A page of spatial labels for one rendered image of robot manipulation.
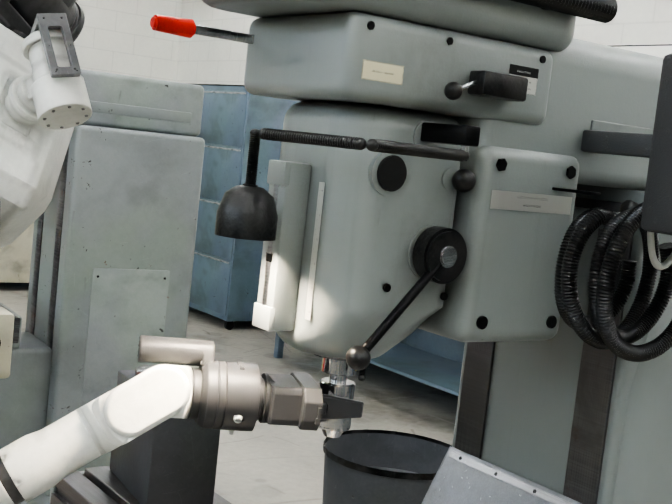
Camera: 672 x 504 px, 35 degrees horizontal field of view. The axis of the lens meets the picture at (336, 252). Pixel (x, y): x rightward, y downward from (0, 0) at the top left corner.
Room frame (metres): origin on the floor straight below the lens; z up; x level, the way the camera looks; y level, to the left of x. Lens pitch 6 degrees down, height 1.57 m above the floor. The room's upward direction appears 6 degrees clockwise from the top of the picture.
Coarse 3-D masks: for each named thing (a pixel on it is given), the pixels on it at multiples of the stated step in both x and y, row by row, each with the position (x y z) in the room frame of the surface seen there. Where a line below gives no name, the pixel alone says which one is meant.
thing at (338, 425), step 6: (324, 390) 1.36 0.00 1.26; (342, 396) 1.35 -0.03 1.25; (348, 396) 1.36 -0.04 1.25; (324, 420) 1.36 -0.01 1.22; (330, 420) 1.35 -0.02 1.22; (336, 420) 1.35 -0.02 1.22; (342, 420) 1.36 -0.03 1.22; (348, 420) 1.36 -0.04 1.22; (324, 426) 1.36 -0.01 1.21; (330, 426) 1.35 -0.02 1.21; (336, 426) 1.35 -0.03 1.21; (342, 426) 1.36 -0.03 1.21; (348, 426) 1.37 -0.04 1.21
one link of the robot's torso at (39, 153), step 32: (0, 32) 1.41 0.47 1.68; (0, 64) 1.38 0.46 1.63; (0, 96) 1.36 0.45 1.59; (0, 128) 1.33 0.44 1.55; (32, 128) 1.37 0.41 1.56; (0, 160) 1.31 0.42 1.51; (32, 160) 1.34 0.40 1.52; (0, 192) 1.31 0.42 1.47; (32, 192) 1.33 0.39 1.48; (0, 224) 1.34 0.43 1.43
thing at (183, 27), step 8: (160, 16) 1.30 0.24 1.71; (168, 16) 1.31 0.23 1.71; (152, 24) 1.30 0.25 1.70; (160, 24) 1.30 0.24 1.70; (168, 24) 1.30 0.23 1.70; (176, 24) 1.31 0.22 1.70; (184, 24) 1.32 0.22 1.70; (192, 24) 1.32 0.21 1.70; (168, 32) 1.31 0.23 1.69; (176, 32) 1.31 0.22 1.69; (184, 32) 1.32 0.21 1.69; (192, 32) 1.32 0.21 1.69; (200, 32) 1.34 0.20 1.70; (208, 32) 1.34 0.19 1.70; (216, 32) 1.35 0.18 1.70; (224, 32) 1.35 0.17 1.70; (232, 32) 1.36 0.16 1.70; (232, 40) 1.37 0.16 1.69; (240, 40) 1.37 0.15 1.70; (248, 40) 1.38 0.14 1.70
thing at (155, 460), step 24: (120, 384) 1.87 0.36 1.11; (168, 432) 1.71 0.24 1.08; (192, 432) 1.73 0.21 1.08; (216, 432) 1.75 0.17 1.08; (120, 456) 1.84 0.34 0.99; (144, 456) 1.72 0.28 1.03; (168, 456) 1.71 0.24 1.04; (192, 456) 1.73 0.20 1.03; (216, 456) 1.75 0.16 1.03; (120, 480) 1.83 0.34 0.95; (144, 480) 1.71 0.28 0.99; (168, 480) 1.71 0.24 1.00; (192, 480) 1.73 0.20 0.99
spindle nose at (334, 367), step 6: (324, 360) 1.36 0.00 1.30; (330, 360) 1.36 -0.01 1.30; (336, 360) 1.35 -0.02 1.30; (324, 366) 1.36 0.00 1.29; (330, 366) 1.36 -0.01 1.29; (336, 366) 1.35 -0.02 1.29; (342, 366) 1.35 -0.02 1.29; (348, 366) 1.36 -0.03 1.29; (324, 372) 1.36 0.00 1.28; (330, 372) 1.36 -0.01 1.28; (336, 372) 1.35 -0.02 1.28; (342, 372) 1.35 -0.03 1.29; (348, 372) 1.36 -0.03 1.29; (354, 372) 1.36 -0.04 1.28
